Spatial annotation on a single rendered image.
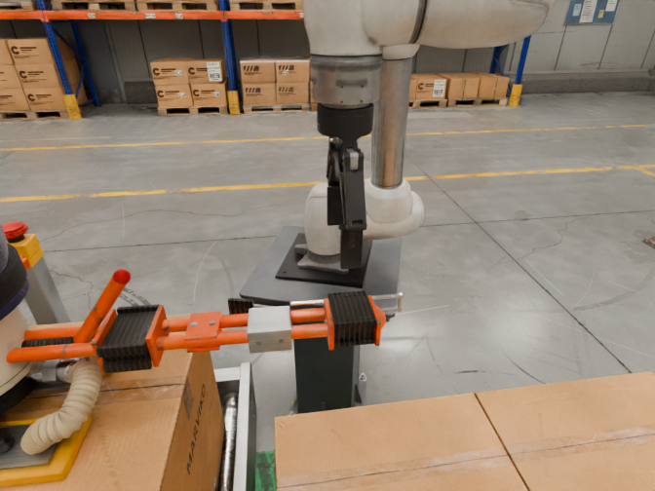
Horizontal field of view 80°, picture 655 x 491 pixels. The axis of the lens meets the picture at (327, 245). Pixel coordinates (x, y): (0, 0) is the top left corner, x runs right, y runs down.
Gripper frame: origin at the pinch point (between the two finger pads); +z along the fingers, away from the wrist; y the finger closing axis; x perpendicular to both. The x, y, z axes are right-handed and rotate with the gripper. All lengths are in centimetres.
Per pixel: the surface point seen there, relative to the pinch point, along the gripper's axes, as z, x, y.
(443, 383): 122, 63, -67
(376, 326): 12.5, 4.5, 7.3
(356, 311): 11.6, 1.8, 4.2
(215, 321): 12.6, -21.0, 2.3
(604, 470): 68, 66, 7
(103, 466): 26.7, -37.6, 15.6
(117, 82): 81, -307, -829
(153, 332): 11.3, -29.7, 5.3
